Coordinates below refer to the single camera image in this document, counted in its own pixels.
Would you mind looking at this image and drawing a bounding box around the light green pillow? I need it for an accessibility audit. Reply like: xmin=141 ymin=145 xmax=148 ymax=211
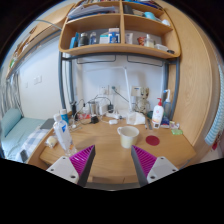
xmin=0 ymin=108 xmax=24 ymax=138

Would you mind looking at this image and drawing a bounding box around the dark grey laptop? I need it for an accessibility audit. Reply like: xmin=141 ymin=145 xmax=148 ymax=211
xmin=39 ymin=118 xmax=56 ymax=130

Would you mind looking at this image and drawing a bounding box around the bed with checked blanket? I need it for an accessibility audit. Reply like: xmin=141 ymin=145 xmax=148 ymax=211
xmin=0 ymin=108 xmax=51 ymax=162

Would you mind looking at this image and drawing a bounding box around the small green gel bottle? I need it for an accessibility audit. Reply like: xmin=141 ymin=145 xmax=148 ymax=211
xmin=170 ymin=128 xmax=184 ymax=136

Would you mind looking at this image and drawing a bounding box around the wooden shelf unit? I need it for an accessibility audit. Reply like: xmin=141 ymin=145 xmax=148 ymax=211
xmin=58 ymin=0 xmax=182 ymax=60

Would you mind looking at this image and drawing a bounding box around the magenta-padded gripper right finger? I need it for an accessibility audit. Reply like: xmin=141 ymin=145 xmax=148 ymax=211
xmin=130 ymin=144 xmax=179 ymax=188

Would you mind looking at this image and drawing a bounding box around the metal cup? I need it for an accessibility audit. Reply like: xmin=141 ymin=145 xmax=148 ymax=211
xmin=88 ymin=99 xmax=99 ymax=116

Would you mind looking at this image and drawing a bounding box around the white red-pump dispenser bottle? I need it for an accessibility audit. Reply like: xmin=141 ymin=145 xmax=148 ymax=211
xmin=151 ymin=97 xmax=165 ymax=130

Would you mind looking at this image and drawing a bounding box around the white desk lamp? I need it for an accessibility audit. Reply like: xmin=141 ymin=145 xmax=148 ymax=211
xmin=96 ymin=65 xmax=134 ymax=118

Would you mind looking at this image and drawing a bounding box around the grey metal desk frame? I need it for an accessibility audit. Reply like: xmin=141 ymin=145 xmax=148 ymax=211
xmin=57 ymin=51 xmax=181 ymax=121

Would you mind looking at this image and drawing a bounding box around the blue spray bottle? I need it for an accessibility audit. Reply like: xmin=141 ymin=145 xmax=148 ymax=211
xmin=162 ymin=88 xmax=173 ymax=119

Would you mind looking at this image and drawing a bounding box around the small wooden figure toy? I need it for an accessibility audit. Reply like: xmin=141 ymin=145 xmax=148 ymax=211
xmin=138 ymin=87 xmax=151 ymax=114

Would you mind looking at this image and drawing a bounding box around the flat round red coaster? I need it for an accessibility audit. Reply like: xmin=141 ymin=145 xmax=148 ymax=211
xmin=145 ymin=134 xmax=161 ymax=147

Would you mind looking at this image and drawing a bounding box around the white power strip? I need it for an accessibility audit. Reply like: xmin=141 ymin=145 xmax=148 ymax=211
xmin=105 ymin=112 xmax=124 ymax=120

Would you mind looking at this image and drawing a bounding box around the white pink packet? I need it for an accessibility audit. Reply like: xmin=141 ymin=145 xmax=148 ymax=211
xmin=169 ymin=120 xmax=181 ymax=130

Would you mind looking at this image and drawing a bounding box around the clear plastic water bottle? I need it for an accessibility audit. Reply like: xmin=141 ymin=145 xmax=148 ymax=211
xmin=53 ymin=113 xmax=77 ymax=157

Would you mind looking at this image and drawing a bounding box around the bagged bread bun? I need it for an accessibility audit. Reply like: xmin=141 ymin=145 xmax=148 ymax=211
xmin=44 ymin=135 xmax=59 ymax=149

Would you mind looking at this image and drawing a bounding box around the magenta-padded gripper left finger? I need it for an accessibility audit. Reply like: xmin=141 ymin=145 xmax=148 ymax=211
xmin=45 ymin=144 xmax=97 ymax=188

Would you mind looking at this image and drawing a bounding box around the blue white-capped can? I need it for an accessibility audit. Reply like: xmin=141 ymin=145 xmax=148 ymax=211
xmin=59 ymin=108 xmax=70 ymax=126

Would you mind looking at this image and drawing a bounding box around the cream ceramic mug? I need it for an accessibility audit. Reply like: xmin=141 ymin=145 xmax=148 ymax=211
xmin=116 ymin=125 xmax=140 ymax=149

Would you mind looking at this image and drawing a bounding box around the wooden bunk bed frame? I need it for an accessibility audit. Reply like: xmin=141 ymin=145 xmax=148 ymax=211
xmin=6 ymin=3 xmax=74 ymax=79

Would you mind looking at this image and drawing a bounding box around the white paper bag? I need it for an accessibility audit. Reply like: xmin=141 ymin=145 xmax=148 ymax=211
xmin=125 ymin=110 xmax=147 ymax=126

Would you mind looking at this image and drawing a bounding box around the striped curtain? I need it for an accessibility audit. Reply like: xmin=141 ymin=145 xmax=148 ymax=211
xmin=0 ymin=73 xmax=24 ymax=118

